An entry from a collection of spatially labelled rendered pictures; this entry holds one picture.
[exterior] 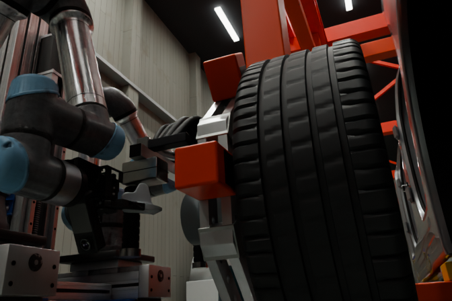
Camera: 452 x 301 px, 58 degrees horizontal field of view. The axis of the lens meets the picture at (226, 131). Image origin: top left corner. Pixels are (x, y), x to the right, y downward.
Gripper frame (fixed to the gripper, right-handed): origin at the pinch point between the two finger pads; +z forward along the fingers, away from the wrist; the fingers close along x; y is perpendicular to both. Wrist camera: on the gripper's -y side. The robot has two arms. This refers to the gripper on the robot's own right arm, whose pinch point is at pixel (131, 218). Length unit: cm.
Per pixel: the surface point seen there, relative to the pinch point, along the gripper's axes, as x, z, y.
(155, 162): -7.2, -2.5, 10.4
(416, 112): -65, 45, 30
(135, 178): -2.3, -2.5, 7.7
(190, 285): 287, 609, 24
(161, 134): -8.7, -3.0, 16.6
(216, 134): -24.5, -10.2, 10.5
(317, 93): -44.0, -14.3, 12.0
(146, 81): 315, 492, 383
